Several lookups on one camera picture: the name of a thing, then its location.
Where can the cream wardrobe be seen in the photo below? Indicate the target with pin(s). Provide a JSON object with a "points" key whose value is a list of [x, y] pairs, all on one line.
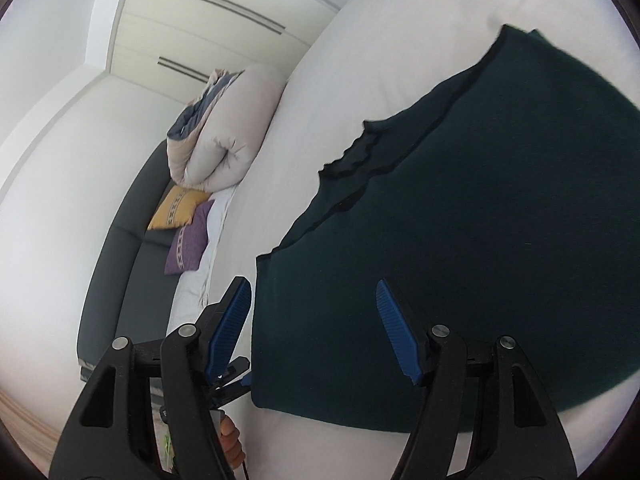
{"points": [[225, 20]]}

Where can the dark green sweater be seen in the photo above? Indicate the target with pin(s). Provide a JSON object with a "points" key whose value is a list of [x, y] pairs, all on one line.
{"points": [[475, 260]]}

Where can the white bed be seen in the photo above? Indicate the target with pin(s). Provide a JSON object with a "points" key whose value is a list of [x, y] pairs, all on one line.
{"points": [[375, 60]]}

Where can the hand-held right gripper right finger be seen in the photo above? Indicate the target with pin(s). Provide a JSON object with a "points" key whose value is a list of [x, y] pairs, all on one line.
{"points": [[400, 335]]}

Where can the person's left hand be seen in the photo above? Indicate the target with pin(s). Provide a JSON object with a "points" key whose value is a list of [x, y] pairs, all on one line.
{"points": [[231, 440]]}

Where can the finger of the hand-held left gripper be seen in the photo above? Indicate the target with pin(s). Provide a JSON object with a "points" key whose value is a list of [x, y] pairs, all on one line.
{"points": [[236, 367], [235, 390]]}

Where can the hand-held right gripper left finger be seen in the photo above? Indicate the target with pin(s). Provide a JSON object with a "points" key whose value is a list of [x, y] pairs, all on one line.
{"points": [[227, 330]]}

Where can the rolled beige duvet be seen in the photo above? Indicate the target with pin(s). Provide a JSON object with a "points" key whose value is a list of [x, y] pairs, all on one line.
{"points": [[225, 130]]}

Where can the white crumpled sheet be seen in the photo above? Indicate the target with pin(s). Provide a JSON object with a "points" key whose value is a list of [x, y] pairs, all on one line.
{"points": [[210, 260]]}

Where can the purple patterned pillow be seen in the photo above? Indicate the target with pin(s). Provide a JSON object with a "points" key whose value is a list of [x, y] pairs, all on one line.
{"points": [[190, 240]]}

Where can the grey padded headboard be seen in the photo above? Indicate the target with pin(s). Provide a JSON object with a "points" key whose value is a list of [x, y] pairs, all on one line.
{"points": [[125, 270]]}

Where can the yellow patterned pillow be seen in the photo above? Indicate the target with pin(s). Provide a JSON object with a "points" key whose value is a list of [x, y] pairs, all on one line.
{"points": [[177, 207]]}

